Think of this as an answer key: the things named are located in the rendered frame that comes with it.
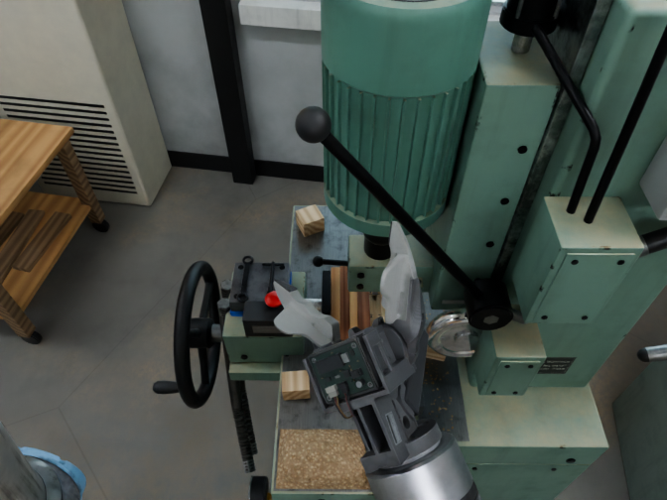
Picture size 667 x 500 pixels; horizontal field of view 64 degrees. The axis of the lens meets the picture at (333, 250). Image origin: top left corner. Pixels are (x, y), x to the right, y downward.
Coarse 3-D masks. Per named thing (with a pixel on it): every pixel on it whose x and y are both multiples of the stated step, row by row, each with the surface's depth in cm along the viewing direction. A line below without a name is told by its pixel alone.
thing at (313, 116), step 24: (312, 120) 50; (336, 144) 52; (360, 168) 55; (384, 192) 58; (408, 216) 60; (432, 240) 64; (456, 264) 68; (480, 288) 73; (504, 288) 73; (480, 312) 71; (504, 312) 71
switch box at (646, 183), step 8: (664, 144) 56; (664, 152) 56; (656, 160) 57; (664, 160) 56; (648, 168) 58; (656, 168) 57; (664, 168) 56; (648, 176) 58; (656, 176) 57; (664, 176) 56; (640, 184) 60; (648, 184) 58; (656, 184) 57; (664, 184) 56; (648, 192) 58; (656, 192) 57; (664, 192) 56; (648, 200) 58; (656, 200) 57; (664, 200) 56; (656, 208) 57; (664, 208) 56; (656, 216) 57; (664, 216) 56
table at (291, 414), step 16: (320, 208) 117; (336, 224) 114; (304, 240) 111; (320, 240) 111; (336, 240) 111; (304, 256) 108; (336, 256) 108; (320, 272) 106; (320, 288) 103; (240, 368) 95; (256, 368) 95; (272, 368) 95; (288, 368) 92; (304, 368) 92; (288, 400) 88; (304, 400) 88; (288, 416) 87; (304, 416) 87; (320, 416) 87; (336, 416) 87; (272, 480) 80; (272, 496) 80; (288, 496) 80; (304, 496) 80; (320, 496) 80; (336, 496) 80; (352, 496) 80; (368, 496) 79
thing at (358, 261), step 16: (352, 240) 88; (416, 240) 88; (352, 256) 86; (416, 256) 86; (432, 256) 86; (352, 272) 86; (368, 272) 86; (432, 272) 86; (352, 288) 89; (368, 288) 89
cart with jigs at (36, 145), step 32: (0, 128) 195; (32, 128) 195; (64, 128) 195; (0, 160) 184; (32, 160) 184; (64, 160) 201; (0, 192) 174; (32, 192) 224; (0, 224) 167; (32, 224) 209; (64, 224) 210; (96, 224) 230; (0, 256) 199; (32, 256) 199; (0, 288) 174; (32, 288) 192
